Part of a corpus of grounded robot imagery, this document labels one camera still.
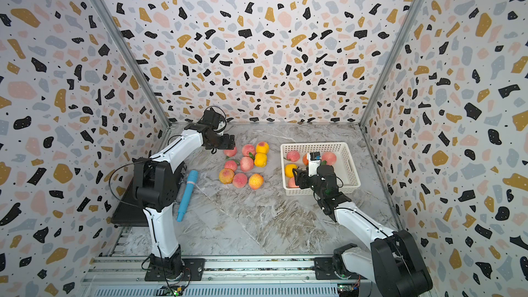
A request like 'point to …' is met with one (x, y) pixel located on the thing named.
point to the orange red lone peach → (305, 160)
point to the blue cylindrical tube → (193, 179)
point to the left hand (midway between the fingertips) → (229, 142)
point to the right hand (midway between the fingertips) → (300, 168)
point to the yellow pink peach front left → (226, 176)
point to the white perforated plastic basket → (338, 155)
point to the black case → (129, 213)
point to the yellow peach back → (262, 147)
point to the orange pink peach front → (256, 181)
